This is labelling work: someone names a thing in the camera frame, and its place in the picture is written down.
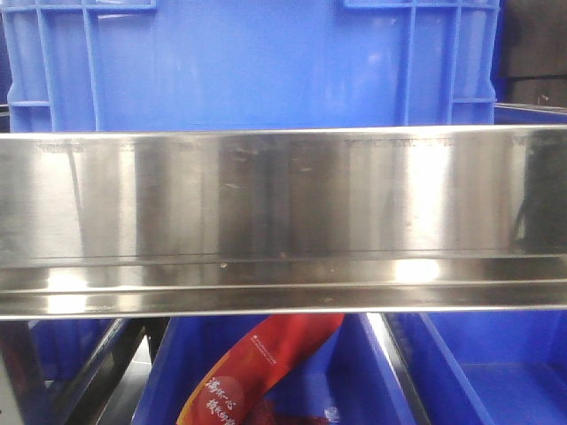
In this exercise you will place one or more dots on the blue bin centre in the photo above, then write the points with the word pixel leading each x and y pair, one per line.
pixel 348 381

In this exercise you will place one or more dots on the blue bin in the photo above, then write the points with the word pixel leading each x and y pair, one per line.
pixel 486 367
pixel 348 381
pixel 63 346

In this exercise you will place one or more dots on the blue bin right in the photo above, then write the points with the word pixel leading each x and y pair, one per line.
pixel 486 367

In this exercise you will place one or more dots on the blue bin left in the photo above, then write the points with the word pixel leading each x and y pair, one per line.
pixel 63 346

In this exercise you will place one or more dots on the red printed snack bag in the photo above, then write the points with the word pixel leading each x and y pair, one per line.
pixel 255 364

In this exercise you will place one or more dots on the large blue plastic crate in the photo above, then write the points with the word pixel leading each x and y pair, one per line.
pixel 182 65

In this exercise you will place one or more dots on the stainless steel rail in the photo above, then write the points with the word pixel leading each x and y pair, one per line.
pixel 387 219

